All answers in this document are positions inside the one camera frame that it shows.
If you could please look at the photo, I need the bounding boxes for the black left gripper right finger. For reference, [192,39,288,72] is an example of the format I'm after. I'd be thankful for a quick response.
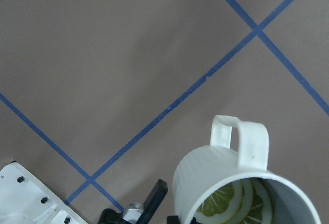
[167,215,179,224]

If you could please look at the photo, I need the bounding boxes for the white ribbed mug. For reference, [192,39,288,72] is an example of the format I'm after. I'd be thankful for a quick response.
[172,115,321,223]

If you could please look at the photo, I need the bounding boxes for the lemon slices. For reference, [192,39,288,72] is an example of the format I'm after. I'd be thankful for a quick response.
[192,178,273,223]

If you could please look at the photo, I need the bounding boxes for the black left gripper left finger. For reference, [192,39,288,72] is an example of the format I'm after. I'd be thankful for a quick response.
[138,179,168,223]

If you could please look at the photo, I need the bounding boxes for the white camera stand pedestal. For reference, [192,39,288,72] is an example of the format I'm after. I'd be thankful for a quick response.
[1,162,86,223]

